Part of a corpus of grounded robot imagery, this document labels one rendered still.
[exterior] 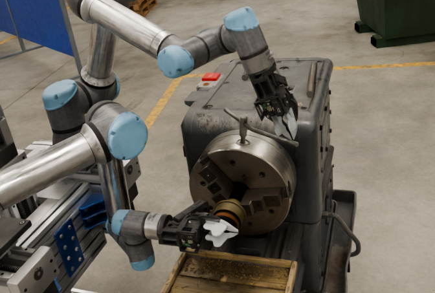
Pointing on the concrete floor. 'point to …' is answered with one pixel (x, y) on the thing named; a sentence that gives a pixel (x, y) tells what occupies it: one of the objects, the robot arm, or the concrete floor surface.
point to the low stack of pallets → (142, 2)
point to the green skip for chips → (395, 4)
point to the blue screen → (36, 10)
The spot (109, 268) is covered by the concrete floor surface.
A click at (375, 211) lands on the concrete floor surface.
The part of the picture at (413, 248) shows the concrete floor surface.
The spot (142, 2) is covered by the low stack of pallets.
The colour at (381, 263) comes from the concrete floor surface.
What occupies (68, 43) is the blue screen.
